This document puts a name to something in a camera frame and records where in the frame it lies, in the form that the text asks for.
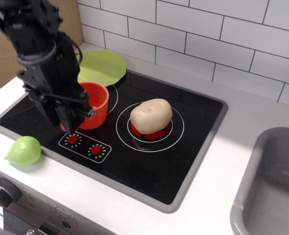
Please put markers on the beige toy potato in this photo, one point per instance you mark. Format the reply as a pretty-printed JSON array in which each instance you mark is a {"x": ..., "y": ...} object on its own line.
[{"x": 151, "y": 116}]

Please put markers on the lime green plastic plate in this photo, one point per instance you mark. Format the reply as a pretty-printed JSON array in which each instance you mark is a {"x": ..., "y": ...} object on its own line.
[{"x": 102, "y": 67}]

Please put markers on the silver oven front panel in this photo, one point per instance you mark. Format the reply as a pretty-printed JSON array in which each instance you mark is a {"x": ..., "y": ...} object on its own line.
[{"x": 49, "y": 217}]

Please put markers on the orange plastic cup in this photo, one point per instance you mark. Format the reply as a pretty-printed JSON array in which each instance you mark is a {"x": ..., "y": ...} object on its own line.
[{"x": 90, "y": 99}]

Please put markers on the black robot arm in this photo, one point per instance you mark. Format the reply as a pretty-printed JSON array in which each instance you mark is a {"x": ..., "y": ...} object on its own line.
[{"x": 30, "y": 25}]

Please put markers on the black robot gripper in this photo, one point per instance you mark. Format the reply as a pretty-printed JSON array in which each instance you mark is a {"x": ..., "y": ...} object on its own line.
[{"x": 47, "y": 73}]

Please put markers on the black toy stovetop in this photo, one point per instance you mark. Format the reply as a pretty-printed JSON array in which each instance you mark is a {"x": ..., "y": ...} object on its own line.
[{"x": 155, "y": 169}]

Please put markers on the grey oven knob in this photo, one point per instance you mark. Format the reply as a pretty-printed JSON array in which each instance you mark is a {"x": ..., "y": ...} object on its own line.
[{"x": 9, "y": 193}]

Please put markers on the grey sink basin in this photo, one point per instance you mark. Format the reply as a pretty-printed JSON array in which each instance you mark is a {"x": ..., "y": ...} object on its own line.
[{"x": 261, "y": 206}]

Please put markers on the green toy pear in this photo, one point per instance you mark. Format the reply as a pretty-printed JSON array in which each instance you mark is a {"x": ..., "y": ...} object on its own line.
[{"x": 25, "y": 150}]

